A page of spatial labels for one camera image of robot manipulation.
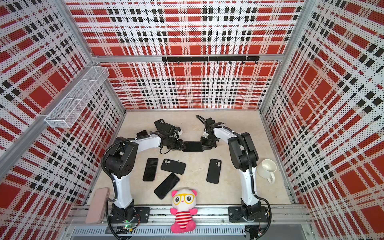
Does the black phone case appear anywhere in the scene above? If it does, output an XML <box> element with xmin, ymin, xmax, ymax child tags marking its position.
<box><xmin>154</xmin><ymin>119</ymin><xmax>166</xmax><ymax>131</ymax></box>
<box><xmin>181</xmin><ymin>140</ymin><xmax>206</xmax><ymax>153</ymax></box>
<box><xmin>161</xmin><ymin>159</ymin><xmax>187</xmax><ymax>175</ymax></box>
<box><xmin>206</xmin><ymin>159</ymin><xmax>222</xmax><ymax>184</ymax></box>

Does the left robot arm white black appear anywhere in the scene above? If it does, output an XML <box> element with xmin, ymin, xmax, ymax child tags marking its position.
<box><xmin>101</xmin><ymin>134</ymin><xmax>186</xmax><ymax>209</ymax></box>

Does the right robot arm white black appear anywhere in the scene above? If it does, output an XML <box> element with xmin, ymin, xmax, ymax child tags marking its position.
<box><xmin>204</xmin><ymin>126</ymin><xmax>260</xmax><ymax>209</ymax></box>

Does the black phone case top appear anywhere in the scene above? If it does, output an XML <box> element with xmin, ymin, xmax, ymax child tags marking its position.
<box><xmin>154</xmin><ymin>119</ymin><xmax>166</xmax><ymax>131</ymax></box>

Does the phone with plaid reflection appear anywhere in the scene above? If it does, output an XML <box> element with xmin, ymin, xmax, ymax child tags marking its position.
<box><xmin>137</xmin><ymin>130</ymin><xmax>149</xmax><ymax>138</ymax></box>

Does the blue phone black screen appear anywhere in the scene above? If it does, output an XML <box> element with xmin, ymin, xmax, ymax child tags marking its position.
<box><xmin>154</xmin><ymin>173</ymin><xmax>180</xmax><ymax>200</ymax></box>

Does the pink phone case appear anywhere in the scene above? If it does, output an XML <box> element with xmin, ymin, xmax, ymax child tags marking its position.
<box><xmin>85</xmin><ymin>188</ymin><xmax>110</xmax><ymax>225</ymax></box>

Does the pink panda plush toy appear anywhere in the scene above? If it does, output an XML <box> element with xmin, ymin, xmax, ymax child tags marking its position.
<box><xmin>170</xmin><ymin>188</ymin><xmax>198</xmax><ymax>234</ymax></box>

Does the white mug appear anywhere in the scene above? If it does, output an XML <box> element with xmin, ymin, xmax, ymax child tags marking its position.
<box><xmin>257</xmin><ymin>159</ymin><xmax>277</xmax><ymax>184</ymax></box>

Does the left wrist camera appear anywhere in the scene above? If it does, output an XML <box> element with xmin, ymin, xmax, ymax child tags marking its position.
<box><xmin>160</xmin><ymin>123</ymin><xmax>183</xmax><ymax>138</ymax></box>

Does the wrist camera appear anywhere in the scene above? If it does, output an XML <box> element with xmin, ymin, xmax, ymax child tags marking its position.
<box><xmin>204</xmin><ymin>118</ymin><xmax>224</xmax><ymax>131</ymax></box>
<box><xmin>160</xmin><ymin>123</ymin><xmax>183</xmax><ymax>138</ymax></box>

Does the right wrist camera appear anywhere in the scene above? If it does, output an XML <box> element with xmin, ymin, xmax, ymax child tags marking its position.
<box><xmin>204</xmin><ymin>118</ymin><xmax>224</xmax><ymax>131</ymax></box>

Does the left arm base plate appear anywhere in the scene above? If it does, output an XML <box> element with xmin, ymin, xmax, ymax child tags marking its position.
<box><xmin>108</xmin><ymin>206</ymin><xmax>151</xmax><ymax>224</ymax></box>

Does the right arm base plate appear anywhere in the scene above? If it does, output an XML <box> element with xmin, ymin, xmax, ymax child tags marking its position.
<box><xmin>228</xmin><ymin>206</ymin><xmax>269</xmax><ymax>223</ymax></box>

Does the black hook rail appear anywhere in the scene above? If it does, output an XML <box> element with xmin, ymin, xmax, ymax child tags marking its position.
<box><xmin>162</xmin><ymin>56</ymin><xmax>260</xmax><ymax>64</ymax></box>

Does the aluminium front rail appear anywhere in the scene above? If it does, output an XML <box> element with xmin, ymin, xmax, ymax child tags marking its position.
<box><xmin>67</xmin><ymin>204</ymin><xmax>313</xmax><ymax>226</ymax></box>

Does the white wire mesh basket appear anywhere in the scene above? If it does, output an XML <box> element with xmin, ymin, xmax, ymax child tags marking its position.
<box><xmin>45</xmin><ymin>66</ymin><xmax>109</xmax><ymax>129</ymax></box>

